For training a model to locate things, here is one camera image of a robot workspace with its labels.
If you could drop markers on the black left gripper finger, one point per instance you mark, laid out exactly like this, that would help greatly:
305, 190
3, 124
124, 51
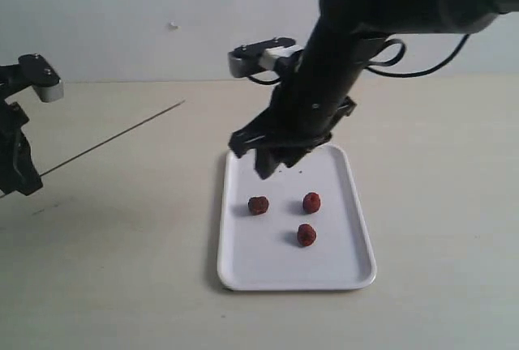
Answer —
7, 175
28, 180

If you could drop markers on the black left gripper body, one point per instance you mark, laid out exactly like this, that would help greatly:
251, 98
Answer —
13, 118

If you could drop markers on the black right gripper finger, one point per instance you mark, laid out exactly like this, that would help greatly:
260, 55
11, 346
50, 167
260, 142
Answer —
267, 161
290, 156

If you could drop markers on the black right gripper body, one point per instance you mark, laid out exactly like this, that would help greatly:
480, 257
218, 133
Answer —
297, 115

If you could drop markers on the dark brown meatball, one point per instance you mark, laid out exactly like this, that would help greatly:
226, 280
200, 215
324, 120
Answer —
258, 205

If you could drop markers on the thin metal skewer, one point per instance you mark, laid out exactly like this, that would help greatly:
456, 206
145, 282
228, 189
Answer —
111, 138

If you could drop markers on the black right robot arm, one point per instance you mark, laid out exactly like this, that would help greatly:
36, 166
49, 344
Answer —
349, 34

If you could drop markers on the white rectangular plastic tray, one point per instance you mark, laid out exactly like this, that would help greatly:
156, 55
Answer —
261, 253

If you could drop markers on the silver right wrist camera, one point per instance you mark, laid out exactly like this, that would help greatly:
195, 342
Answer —
249, 60

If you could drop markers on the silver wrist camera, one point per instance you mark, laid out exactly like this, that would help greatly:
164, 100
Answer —
42, 77
249, 60

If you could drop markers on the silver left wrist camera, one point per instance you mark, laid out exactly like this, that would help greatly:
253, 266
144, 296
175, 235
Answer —
42, 77

